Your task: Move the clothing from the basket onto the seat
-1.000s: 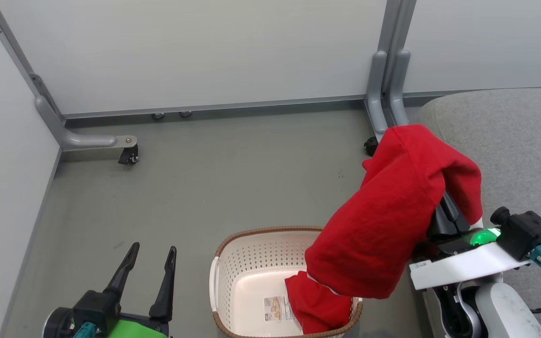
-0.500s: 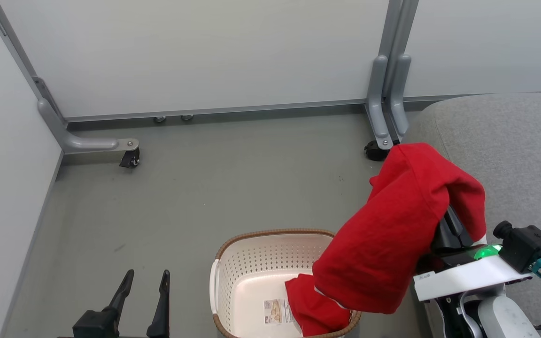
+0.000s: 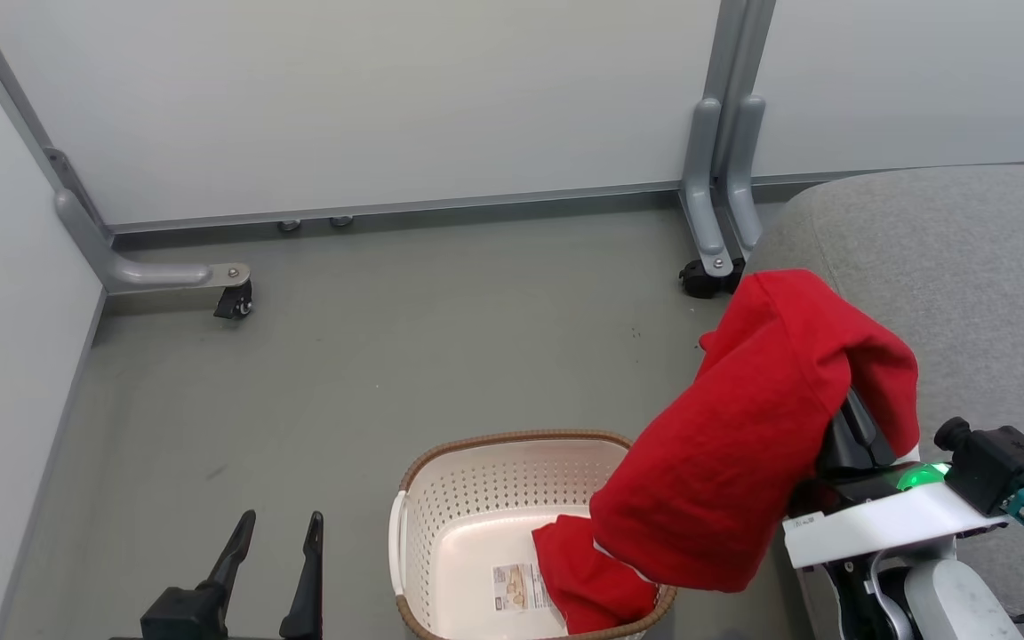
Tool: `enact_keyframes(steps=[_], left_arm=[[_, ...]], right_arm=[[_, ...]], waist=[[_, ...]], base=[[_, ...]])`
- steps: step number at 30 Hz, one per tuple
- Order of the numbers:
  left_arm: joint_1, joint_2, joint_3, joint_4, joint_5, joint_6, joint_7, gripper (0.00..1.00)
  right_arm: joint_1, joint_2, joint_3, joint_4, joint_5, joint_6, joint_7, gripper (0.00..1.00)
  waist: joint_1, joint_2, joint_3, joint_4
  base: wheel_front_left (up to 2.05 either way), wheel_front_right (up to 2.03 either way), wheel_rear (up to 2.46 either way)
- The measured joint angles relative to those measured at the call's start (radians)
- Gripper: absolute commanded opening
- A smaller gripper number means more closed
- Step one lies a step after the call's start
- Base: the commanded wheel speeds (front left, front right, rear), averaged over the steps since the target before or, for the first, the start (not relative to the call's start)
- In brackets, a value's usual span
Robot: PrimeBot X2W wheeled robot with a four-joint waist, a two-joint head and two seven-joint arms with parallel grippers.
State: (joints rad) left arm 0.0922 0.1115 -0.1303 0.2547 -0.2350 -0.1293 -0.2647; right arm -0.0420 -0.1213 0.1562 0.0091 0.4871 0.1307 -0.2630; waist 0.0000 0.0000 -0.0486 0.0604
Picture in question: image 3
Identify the grey fabric sofa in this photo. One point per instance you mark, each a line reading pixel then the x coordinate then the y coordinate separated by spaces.
pixel 965 284

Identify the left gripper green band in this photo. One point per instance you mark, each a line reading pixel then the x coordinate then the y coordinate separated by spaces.
pixel 183 615

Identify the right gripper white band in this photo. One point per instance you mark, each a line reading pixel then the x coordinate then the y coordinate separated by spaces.
pixel 876 524

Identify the white perforated laundry basket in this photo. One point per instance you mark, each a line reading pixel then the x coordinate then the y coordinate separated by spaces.
pixel 468 524

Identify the red cloth garment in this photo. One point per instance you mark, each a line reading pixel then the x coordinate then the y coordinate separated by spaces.
pixel 743 427

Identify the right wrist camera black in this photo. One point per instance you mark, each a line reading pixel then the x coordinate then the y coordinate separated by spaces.
pixel 996 462

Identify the long grey partition foot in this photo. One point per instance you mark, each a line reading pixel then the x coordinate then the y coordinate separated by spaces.
pixel 156 273

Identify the paper label in basket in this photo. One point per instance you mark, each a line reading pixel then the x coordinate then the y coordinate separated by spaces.
pixel 521 588

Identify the black double caster wheel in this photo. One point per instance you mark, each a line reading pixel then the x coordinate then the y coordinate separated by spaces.
pixel 703 280

